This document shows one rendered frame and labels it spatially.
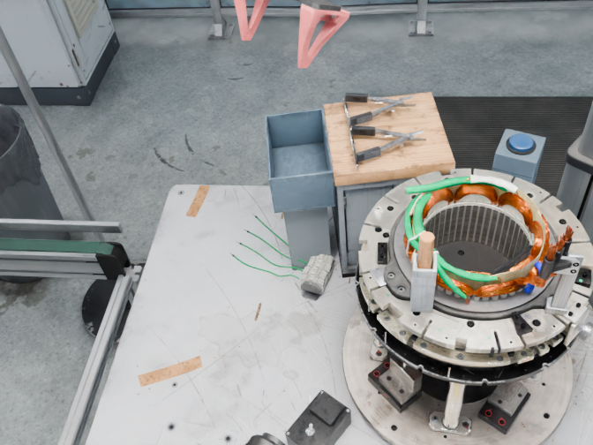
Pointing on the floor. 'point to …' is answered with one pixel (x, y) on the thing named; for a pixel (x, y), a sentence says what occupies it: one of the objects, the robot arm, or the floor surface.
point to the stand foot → (96, 303)
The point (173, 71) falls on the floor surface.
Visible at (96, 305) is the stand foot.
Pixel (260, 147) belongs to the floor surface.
